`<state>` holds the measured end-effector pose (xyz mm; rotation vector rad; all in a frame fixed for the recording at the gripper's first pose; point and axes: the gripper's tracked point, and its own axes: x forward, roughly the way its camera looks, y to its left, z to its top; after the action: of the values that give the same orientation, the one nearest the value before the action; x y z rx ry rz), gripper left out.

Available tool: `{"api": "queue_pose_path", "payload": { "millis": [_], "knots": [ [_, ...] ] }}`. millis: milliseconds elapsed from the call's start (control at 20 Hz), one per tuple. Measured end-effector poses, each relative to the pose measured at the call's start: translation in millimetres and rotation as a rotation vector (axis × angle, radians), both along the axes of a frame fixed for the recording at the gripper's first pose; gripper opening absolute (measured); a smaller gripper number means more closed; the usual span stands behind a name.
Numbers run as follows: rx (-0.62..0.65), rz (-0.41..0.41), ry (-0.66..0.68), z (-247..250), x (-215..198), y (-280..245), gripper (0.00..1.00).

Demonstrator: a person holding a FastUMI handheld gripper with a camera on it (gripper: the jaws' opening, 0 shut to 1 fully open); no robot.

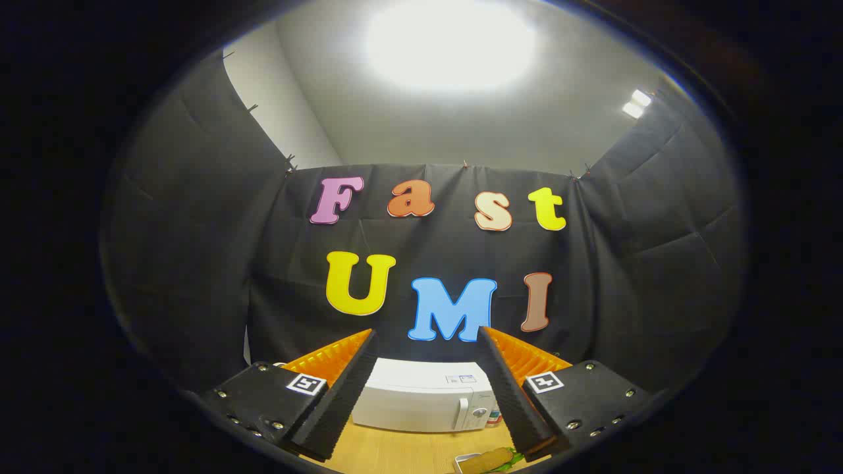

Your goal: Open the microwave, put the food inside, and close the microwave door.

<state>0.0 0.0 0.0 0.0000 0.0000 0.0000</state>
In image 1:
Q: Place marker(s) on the small ceiling light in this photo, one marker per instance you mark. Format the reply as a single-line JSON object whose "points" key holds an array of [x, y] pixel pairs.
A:
{"points": [[637, 104]]}

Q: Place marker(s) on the round ceiling light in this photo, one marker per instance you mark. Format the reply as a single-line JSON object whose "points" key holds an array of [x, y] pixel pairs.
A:
{"points": [[451, 43]]}

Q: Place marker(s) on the brown bread lettuce sandwich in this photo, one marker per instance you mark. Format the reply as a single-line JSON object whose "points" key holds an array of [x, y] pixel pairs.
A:
{"points": [[487, 459]]}

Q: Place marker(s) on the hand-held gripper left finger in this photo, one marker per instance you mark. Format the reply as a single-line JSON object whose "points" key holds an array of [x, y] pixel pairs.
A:
{"points": [[346, 395]]}

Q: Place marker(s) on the black backdrop cloth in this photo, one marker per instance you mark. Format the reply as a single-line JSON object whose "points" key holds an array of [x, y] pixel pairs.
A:
{"points": [[197, 263]]}

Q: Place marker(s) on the white rectangular plate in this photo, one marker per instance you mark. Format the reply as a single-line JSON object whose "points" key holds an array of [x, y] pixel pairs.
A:
{"points": [[463, 457]]}

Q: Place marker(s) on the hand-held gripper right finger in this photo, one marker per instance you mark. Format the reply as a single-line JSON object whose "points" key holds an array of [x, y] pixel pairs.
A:
{"points": [[510, 395]]}

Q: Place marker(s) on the white microwave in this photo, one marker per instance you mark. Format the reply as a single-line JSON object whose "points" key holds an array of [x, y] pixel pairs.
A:
{"points": [[421, 395]]}

